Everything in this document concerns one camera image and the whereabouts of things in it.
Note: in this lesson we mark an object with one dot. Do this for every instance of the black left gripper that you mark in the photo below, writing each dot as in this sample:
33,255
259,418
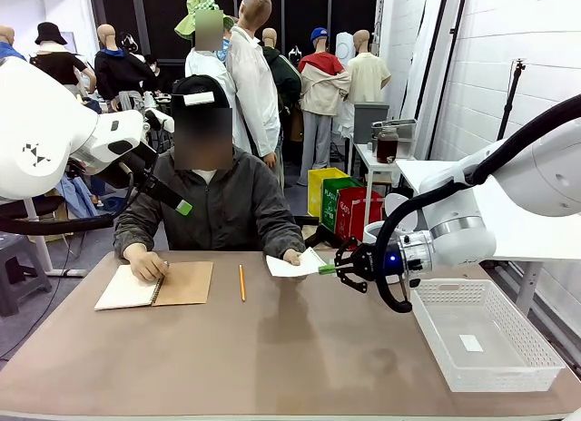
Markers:
134,169

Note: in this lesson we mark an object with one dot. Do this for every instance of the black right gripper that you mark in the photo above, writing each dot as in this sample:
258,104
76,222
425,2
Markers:
370,262

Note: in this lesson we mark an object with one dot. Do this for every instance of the white paper sheet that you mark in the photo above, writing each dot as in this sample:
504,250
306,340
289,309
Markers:
283,269

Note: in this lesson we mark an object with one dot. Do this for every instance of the spiral notebook brown cover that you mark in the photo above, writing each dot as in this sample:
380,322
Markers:
186,282

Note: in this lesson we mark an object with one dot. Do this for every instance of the orange pencil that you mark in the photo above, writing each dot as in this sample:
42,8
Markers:
242,282

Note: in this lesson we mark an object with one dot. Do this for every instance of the right forearm grey sleeve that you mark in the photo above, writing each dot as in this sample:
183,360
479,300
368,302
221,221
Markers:
134,232

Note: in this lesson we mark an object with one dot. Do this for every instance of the left forearm grey sleeve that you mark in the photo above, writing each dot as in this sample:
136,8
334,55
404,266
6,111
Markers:
286,235

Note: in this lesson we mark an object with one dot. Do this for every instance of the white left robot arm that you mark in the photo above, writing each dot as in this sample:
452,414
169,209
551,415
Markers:
41,121

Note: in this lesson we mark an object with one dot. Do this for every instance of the person's left hand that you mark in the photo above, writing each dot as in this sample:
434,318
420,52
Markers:
293,257

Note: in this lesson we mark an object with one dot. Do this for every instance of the person's right hand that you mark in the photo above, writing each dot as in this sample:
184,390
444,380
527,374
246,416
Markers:
147,267

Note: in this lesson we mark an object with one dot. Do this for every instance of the white round trash can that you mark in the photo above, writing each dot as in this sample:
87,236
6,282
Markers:
371,234

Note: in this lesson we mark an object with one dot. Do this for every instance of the seated person grey jacket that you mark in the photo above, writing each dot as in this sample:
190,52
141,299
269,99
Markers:
218,203

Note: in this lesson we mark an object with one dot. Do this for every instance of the cardboard sheet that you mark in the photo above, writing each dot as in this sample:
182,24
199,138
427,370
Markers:
311,232

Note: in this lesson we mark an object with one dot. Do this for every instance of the green recycling bag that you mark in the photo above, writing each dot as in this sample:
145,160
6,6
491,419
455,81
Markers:
331,203

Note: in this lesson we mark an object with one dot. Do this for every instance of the yellow recycling bag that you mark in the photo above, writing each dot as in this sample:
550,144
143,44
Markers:
318,189

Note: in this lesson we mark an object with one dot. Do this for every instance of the blue cloth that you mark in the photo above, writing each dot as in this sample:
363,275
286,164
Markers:
79,196

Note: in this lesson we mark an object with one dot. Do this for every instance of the small device on cap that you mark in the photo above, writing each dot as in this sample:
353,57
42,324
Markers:
198,99

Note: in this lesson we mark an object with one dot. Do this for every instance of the black baseball cap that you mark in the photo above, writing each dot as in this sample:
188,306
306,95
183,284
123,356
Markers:
199,84

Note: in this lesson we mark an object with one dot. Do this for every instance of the small white side table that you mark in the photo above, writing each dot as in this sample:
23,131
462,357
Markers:
363,153

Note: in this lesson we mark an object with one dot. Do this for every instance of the background person dark hair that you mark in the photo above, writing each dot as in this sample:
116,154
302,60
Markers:
153,69

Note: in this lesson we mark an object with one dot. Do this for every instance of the dark red glass jar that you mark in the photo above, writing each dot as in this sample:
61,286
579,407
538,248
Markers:
387,146

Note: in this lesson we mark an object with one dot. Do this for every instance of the mannequin black hoodie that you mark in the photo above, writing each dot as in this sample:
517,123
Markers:
120,74

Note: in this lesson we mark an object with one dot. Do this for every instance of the short mannequin white shirt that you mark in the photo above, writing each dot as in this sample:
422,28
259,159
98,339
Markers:
204,65

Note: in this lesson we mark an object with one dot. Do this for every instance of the tall mannequin white shirt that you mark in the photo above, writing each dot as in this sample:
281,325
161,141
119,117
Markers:
254,90

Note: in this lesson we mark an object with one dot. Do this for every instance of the white table stand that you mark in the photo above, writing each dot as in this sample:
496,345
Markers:
38,239

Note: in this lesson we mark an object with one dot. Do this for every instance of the white label sticker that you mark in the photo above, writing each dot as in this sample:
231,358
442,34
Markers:
470,343

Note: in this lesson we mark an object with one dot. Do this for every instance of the metal tray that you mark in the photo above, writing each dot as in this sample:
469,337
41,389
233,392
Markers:
404,128

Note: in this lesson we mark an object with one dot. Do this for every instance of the grey plastic stool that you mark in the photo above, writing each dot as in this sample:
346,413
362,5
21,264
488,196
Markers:
18,253

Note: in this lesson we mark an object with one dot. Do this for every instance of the mannequin dark green jacket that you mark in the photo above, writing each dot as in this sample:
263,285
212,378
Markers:
286,81

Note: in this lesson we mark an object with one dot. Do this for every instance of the mannequin black top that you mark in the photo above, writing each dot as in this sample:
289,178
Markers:
56,65

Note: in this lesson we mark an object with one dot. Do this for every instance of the large white table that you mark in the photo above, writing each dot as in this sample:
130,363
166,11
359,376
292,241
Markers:
522,239

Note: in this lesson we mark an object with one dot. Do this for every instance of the mannequin red beige jacket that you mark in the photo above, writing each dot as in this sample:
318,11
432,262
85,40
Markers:
322,90

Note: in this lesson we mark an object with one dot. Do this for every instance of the white perforated plastic basket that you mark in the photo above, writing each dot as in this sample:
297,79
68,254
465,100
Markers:
499,380

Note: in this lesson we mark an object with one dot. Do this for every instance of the mannequin cream shirt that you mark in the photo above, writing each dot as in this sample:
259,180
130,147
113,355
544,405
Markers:
367,76

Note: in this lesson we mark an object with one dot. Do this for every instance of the green checked sun hat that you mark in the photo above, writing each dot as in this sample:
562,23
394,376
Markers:
199,3

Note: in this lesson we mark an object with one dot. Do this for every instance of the black bucket hat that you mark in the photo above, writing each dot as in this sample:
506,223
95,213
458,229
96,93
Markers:
49,33

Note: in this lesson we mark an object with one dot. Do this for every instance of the mannequin blue shirt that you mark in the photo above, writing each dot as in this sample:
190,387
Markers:
9,51

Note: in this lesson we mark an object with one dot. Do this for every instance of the white torso form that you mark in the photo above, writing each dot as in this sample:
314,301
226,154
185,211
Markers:
346,46

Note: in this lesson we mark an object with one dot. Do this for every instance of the blue cap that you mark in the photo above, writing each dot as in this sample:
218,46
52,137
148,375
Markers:
319,33

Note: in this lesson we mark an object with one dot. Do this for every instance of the black tripod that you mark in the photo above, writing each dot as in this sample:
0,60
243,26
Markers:
520,68

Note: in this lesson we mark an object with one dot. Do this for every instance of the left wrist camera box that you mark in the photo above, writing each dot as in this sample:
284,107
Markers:
165,121

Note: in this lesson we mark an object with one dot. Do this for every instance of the black wall conduit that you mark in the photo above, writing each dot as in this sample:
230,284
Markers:
438,49

